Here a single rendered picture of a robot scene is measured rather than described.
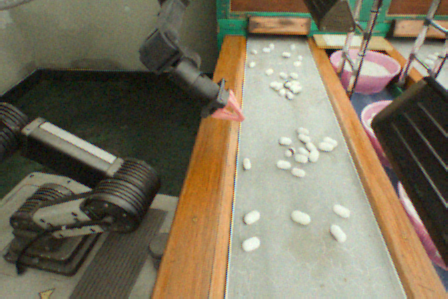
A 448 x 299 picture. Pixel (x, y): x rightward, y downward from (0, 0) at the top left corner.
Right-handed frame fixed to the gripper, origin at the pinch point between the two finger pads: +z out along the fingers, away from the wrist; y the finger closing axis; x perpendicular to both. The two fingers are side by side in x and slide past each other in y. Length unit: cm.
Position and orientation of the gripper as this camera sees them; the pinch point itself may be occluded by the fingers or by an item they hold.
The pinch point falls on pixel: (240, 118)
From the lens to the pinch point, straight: 67.5
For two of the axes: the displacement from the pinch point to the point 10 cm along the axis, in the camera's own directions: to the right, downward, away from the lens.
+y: 1.0, -6.0, 7.9
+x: -6.5, 5.6, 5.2
